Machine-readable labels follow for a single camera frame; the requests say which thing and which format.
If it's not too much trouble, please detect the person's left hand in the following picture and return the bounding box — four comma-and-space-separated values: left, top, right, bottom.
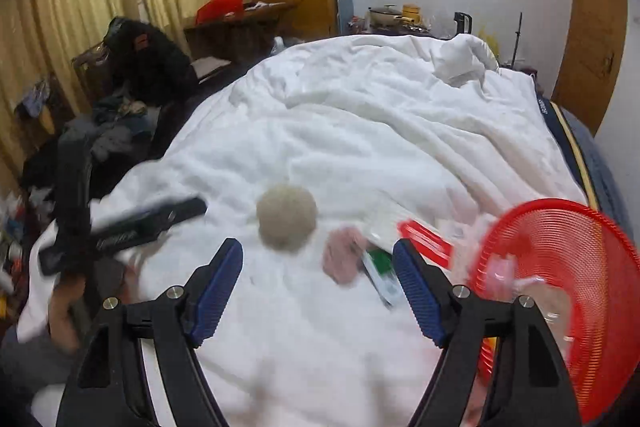
47, 277, 88, 353

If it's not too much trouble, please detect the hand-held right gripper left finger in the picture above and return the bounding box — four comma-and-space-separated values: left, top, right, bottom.
56, 237, 245, 427

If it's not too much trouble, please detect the pile of clothes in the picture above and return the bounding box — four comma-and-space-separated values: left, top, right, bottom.
20, 97, 161, 188

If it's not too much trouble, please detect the white duvet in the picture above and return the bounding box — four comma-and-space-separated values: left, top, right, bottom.
17, 32, 588, 427

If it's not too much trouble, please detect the cream cooking pot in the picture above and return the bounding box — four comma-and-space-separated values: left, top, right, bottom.
367, 4, 403, 28

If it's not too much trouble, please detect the brown wooden door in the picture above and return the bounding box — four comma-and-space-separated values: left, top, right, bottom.
552, 0, 628, 135

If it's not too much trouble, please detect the black thin stand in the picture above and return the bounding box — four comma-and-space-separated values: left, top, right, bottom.
512, 13, 523, 68

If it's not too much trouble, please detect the dark wooden desk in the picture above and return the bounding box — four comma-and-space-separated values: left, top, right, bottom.
182, 0, 301, 58

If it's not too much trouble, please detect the black jacket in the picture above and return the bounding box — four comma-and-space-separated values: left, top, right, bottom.
105, 18, 198, 105

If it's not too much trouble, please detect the red packet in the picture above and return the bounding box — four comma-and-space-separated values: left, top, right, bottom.
397, 218, 455, 269

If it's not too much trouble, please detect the blue mattress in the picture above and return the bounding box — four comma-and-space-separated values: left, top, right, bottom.
532, 77, 636, 253

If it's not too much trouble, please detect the person's left forearm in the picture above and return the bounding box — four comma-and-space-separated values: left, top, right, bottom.
0, 322, 76, 403

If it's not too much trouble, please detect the black electric kettle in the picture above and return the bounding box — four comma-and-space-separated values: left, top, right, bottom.
452, 11, 473, 38

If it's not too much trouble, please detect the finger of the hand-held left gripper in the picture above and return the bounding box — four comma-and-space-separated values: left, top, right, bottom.
39, 197, 208, 277

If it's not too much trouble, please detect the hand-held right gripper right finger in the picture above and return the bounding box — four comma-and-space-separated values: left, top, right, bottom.
392, 238, 583, 427

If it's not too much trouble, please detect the beige plush ball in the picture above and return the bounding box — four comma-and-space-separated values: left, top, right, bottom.
256, 183, 319, 254

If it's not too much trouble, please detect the blue folded board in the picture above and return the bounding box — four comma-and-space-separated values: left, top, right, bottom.
336, 0, 353, 35

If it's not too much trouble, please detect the red mesh basket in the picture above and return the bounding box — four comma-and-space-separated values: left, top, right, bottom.
467, 198, 638, 425

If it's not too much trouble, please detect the green and white packet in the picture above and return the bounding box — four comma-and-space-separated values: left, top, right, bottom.
361, 247, 405, 309

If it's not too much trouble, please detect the red bag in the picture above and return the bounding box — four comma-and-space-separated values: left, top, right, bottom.
195, 0, 246, 25

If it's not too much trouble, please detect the clear plastic packet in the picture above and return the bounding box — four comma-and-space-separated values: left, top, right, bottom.
482, 252, 576, 348

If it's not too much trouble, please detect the pink soft cloth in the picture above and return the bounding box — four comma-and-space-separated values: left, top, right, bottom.
321, 227, 370, 286

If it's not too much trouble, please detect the dark wooden chair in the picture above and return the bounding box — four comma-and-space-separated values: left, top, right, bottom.
72, 42, 121, 108

